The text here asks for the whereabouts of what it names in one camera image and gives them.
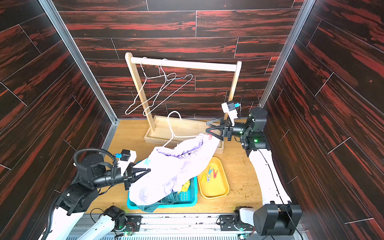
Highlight turquoise plastic basket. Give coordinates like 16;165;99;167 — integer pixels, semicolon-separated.
127;160;197;210

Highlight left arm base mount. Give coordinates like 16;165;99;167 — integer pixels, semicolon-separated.
112;215;143;233

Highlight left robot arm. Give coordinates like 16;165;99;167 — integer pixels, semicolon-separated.
40;148;151;240

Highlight blue wire hanger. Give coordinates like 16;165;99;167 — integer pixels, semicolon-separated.
141;59;194;117

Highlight yellow clothespin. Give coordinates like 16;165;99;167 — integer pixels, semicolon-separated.
201;173;207;183

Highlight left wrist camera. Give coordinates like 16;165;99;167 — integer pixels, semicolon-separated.
115;150;137;176

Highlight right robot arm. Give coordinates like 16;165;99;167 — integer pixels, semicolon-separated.
206;103;303;240

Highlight lilac shorts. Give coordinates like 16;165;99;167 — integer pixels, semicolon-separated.
129;134;220;206

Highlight green shorts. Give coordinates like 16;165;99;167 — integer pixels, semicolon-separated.
137;192;179;213

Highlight yellow plastic tray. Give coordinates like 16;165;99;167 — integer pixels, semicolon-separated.
198;157;230;200

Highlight wooden clothes rack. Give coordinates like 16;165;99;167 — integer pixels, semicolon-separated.
125;52;242;145

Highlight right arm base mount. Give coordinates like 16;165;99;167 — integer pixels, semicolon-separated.
216;214;254;232

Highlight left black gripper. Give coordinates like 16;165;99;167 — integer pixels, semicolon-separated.
92;163;151;191

